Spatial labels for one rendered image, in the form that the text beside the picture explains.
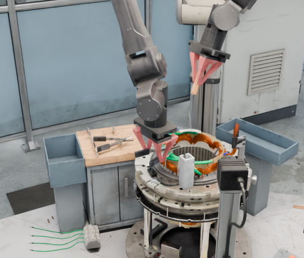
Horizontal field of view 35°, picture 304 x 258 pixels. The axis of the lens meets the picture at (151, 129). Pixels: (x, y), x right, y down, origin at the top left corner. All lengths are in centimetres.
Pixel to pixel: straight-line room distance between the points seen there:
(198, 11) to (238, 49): 199
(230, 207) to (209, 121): 100
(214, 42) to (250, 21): 238
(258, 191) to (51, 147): 70
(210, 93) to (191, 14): 30
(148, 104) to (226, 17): 28
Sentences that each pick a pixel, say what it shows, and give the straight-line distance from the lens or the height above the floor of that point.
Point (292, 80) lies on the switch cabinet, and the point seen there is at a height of 34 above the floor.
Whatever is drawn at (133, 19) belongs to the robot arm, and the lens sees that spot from 111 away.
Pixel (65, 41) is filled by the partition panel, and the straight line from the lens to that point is 352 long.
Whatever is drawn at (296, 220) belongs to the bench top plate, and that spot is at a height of 78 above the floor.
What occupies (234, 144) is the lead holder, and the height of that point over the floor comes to 120.
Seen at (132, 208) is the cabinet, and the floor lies 85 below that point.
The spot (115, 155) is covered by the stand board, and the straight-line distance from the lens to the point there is 145.
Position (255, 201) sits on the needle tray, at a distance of 166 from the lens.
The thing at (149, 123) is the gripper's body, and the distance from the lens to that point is 117.
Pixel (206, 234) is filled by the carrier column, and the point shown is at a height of 95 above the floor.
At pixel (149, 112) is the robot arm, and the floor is 134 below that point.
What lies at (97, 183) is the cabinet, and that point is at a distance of 150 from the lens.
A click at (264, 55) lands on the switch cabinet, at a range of 376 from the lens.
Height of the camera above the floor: 181
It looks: 28 degrees down
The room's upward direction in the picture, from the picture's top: straight up
